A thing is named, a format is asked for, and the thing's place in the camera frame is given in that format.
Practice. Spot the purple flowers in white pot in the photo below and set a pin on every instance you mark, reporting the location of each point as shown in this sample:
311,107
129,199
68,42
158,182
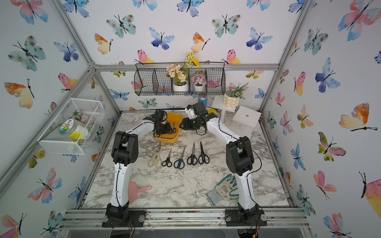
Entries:
199,81

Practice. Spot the small black handled scissors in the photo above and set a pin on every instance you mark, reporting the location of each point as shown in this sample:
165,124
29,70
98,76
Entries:
167,162

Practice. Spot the round green labelled tin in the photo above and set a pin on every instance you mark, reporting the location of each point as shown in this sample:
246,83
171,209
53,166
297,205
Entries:
74,130

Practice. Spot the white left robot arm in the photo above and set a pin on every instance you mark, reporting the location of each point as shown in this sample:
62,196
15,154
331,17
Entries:
125,152

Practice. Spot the all black scissors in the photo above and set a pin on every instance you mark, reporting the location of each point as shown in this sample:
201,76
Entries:
203,158

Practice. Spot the yellow plastic canister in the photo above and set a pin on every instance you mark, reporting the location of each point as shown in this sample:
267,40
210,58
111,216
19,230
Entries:
212,111

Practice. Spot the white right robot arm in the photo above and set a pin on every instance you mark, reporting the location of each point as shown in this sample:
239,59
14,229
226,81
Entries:
239,153

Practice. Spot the beige handled kitchen scissors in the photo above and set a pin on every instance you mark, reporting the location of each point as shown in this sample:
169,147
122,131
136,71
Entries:
155,161

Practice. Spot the black handled steel scissors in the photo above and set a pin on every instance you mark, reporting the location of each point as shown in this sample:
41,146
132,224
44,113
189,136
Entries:
192,160

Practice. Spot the aluminium front rail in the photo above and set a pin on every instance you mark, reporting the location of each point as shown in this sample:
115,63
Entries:
193,218

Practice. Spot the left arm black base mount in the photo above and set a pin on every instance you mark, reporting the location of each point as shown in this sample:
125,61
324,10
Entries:
121,216

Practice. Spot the cream flowers in white pot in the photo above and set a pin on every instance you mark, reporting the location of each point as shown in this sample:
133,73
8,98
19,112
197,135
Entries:
178,77

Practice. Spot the blue handled scissors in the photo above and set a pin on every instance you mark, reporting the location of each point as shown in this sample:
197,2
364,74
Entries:
179,163

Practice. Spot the yellow plastic storage box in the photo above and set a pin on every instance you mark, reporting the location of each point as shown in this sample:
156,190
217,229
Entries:
171,138

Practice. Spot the pink plastic scoop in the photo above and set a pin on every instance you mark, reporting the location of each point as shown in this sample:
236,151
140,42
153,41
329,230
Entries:
134,190

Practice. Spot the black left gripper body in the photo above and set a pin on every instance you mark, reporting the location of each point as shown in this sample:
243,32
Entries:
164,128

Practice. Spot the black wire wall basket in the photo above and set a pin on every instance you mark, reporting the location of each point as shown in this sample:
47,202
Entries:
159,79

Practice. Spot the green white work glove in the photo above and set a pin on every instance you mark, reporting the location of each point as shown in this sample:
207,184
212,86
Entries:
226,189

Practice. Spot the clear acrylic wall box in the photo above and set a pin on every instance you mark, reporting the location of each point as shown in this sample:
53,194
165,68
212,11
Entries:
89,112

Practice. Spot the yellow artificial flower stem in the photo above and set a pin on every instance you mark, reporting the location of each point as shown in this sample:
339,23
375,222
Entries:
190,60

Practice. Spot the white tiered display stand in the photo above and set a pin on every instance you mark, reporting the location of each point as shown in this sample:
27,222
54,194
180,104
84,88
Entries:
245,117

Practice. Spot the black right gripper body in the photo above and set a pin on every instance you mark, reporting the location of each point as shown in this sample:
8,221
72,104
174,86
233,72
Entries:
191,123

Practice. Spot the succulent in cream bubble pot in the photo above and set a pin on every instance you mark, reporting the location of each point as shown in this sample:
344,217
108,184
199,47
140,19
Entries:
234,94

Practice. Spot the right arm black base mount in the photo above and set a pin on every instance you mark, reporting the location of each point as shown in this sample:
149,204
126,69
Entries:
250,217

